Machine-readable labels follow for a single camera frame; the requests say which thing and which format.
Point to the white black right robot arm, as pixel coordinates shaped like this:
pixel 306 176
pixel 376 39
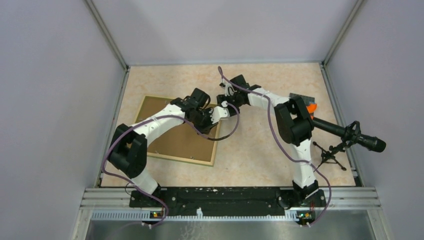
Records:
pixel 293 134

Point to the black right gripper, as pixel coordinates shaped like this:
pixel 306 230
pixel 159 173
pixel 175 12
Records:
pixel 222 97

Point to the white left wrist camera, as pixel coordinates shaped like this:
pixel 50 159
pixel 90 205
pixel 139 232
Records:
pixel 220 112

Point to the grey building brick plate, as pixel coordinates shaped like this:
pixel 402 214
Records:
pixel 308 100

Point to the brown frame backing board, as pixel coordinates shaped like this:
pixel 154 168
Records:
pixel 175 139

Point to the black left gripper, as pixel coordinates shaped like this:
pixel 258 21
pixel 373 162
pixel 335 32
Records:
pixel 205 129

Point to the orange plastic piece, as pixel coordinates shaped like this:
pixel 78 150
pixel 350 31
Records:
pixel 311 108

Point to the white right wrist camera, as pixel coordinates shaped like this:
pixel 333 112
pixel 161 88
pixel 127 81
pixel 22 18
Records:
pixel 228 89

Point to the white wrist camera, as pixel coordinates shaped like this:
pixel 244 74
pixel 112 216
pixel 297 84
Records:
pixel 220 112
pixel 228 89

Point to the green wooden picture frame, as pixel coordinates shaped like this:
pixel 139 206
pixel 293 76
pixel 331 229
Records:
pixel 179 139

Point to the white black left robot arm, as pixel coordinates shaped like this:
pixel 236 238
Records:
pixel 129 147

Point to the black camera on tripod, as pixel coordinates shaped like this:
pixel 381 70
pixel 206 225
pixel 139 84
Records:
pixel 349 136

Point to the aluminium front rail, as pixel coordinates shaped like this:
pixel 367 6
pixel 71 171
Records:
pixel 351 213

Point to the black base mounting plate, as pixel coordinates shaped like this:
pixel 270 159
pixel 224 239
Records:
pixel 221 201

